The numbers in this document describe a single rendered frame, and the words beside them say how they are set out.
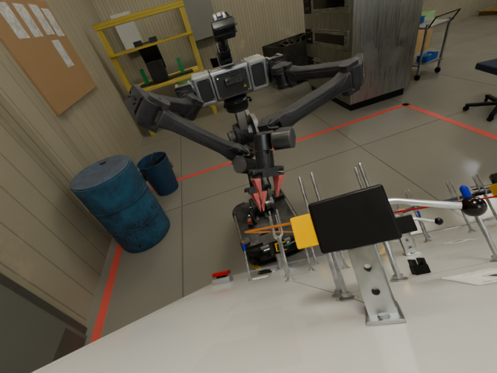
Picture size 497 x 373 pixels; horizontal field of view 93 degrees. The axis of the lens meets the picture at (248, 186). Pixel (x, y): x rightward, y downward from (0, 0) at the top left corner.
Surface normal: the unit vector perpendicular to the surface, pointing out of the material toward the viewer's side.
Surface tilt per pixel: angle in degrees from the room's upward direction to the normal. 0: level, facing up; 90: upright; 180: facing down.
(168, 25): 90
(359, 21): 90
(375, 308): 41
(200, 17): 90
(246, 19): 90
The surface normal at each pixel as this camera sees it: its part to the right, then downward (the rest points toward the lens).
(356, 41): 0.22, 0.56
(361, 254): -0.44, -0.17
